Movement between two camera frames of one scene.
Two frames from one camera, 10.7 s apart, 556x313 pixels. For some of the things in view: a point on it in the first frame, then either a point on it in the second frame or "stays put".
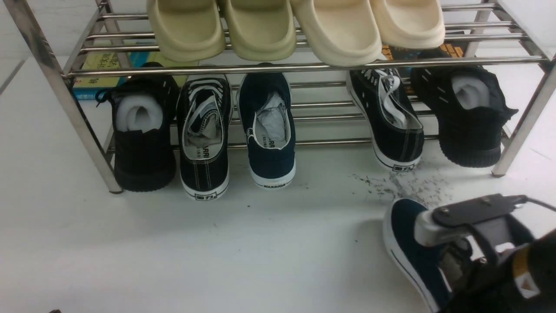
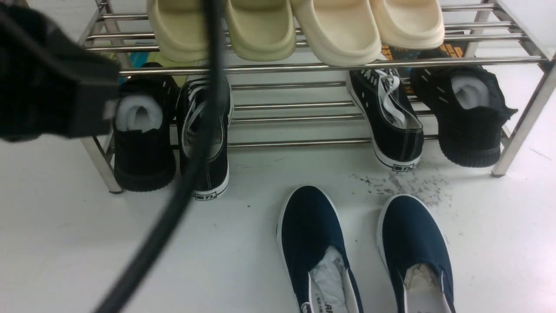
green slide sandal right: [263, 29] stays put
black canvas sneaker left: [204, 109] stays put
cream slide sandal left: [345, 32] stays put
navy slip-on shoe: [265, 101] → [312, 246]
